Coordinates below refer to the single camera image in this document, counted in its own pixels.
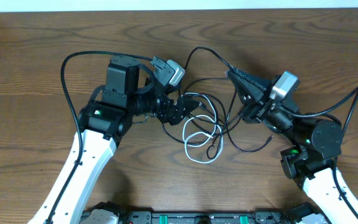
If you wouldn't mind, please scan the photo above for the thick black cable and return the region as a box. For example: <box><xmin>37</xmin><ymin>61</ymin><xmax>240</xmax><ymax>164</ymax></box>
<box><xmin>162</xmin><ymin>46</ymin><xmax>239</xmax><ymax>146</ymax></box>

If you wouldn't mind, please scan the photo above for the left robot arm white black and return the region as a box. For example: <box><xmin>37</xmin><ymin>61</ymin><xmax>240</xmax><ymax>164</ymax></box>
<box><xmin>30</xmin><ymin>52</ymin><xmax>199</xmax><ymax>223</ymax></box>

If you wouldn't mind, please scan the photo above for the white USB cable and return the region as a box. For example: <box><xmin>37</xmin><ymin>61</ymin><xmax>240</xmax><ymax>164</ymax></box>
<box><xmin>181</xmin><ymin>92</ymin><xmax>225</xmax><ymax>164</ymax></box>

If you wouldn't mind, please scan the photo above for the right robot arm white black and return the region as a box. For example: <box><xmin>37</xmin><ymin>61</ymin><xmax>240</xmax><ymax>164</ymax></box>
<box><xmin>226</xmin><ymin>67</ymin><xmax>358</xmax><ymax>223</ymax></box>

